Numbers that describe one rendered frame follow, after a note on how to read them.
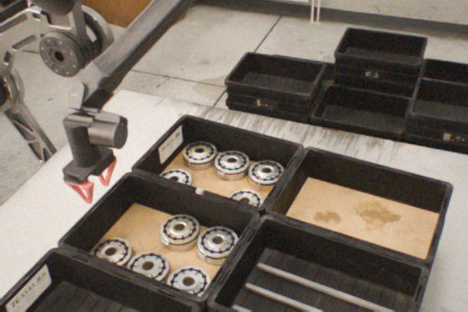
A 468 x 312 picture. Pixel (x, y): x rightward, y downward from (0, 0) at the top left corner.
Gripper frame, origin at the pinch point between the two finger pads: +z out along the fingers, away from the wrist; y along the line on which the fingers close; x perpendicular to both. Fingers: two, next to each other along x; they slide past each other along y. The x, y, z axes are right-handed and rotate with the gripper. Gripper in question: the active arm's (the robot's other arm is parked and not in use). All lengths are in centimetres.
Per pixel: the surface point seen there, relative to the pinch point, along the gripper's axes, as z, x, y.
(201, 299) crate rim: 14.4, -29.3, -7.8
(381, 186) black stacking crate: 21, -53, 49
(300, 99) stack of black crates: 49, -2, 126
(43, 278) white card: 17.1, 8.5, -14.5
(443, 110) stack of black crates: 60, -58, 153
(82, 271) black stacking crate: 16.7, 1.2, -9.6
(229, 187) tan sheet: 23.8, -13.7, 36.3
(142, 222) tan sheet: 23.3, 1.6, 14.5
